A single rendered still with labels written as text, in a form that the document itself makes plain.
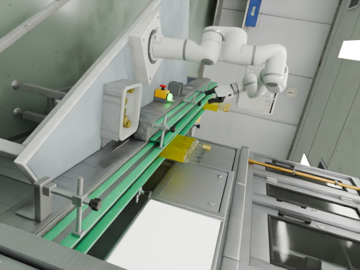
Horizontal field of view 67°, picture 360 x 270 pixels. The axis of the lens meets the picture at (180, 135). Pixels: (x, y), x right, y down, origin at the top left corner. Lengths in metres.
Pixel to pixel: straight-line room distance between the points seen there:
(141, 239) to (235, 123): 6.52
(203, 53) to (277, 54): 0.31
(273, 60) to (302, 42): 5.90
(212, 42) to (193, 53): 0.09
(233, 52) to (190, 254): 0.82
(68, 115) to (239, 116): 6.57
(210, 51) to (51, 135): 0.73
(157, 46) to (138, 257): 0.87
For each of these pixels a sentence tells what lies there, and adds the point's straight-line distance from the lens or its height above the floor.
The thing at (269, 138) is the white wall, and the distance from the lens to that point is 7.49.
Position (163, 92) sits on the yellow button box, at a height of 0.81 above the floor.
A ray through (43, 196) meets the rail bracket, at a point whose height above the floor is 0.86.
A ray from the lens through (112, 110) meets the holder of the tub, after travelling 1.10.
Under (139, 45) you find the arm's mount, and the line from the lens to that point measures 1.23.
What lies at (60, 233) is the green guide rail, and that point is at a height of 0.91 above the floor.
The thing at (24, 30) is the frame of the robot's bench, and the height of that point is 0.20.
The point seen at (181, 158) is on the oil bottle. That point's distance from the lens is 1.34.
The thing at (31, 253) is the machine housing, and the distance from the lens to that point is 0.49.
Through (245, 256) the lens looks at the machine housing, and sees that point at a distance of 1.11.
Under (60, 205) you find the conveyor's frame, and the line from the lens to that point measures 0.86.
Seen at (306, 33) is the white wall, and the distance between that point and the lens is 7.19.
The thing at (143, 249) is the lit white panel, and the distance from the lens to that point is 0.99.
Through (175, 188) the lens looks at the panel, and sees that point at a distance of 1.32.
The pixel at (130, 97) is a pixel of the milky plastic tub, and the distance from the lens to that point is 1.23.
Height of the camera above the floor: 1.28
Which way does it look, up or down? 11 degrees down
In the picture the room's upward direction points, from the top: 104 degrees clockwise
